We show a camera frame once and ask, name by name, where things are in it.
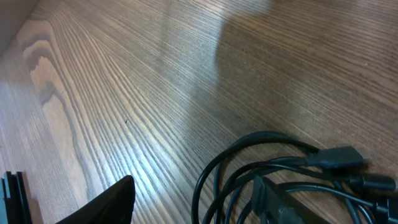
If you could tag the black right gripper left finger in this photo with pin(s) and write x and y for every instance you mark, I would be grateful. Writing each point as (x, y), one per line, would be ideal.
(115, 205)

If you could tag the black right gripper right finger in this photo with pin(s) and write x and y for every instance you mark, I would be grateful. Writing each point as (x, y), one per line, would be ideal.
(273, 205)

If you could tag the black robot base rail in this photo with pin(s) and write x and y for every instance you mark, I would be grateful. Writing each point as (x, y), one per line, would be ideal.
(14, 202)

